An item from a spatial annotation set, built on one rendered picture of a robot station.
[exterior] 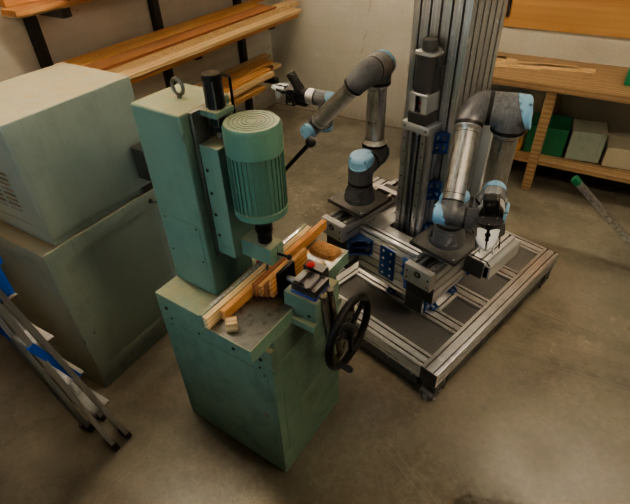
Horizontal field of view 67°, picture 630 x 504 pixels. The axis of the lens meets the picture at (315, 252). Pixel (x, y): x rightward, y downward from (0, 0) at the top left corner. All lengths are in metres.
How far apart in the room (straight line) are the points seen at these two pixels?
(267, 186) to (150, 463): 1.48
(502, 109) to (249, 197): 0.89
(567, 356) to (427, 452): 0.99
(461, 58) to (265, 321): 1.19
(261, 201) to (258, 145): 0.19
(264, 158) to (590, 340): 2.22
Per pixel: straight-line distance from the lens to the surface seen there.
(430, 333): 2.54
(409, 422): 2.46
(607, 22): 4.44
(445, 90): 2.04
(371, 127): 2.28
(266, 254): 1.64
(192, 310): 1.85
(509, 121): 1.79
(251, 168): 1.42
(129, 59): 3.60
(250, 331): 1.59
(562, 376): 2.84
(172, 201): 1.73
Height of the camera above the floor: 2.06
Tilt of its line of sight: 38 degrees down
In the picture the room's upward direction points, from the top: 2 degrees counter-clockwise
